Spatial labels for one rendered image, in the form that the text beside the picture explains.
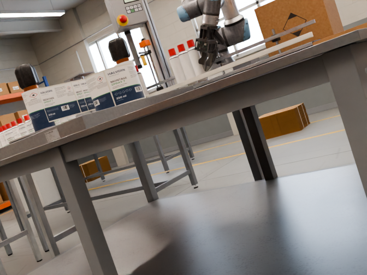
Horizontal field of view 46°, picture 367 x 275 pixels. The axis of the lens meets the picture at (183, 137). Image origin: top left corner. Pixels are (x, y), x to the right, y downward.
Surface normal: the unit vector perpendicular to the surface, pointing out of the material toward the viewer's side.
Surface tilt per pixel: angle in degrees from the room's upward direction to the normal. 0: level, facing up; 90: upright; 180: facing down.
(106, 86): 90
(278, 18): 90
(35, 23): 90
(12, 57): 90
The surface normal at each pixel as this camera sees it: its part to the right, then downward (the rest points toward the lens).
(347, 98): -0.56, 0.25
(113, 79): 0.20, 0.00
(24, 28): 0.77, -0.22
